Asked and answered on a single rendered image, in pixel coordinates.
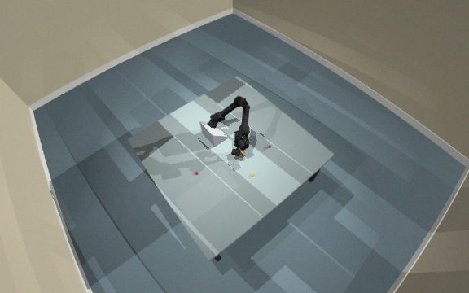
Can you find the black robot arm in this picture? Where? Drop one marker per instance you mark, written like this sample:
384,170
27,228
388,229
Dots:
243,128

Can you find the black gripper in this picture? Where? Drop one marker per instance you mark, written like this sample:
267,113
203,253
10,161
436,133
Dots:
237,150

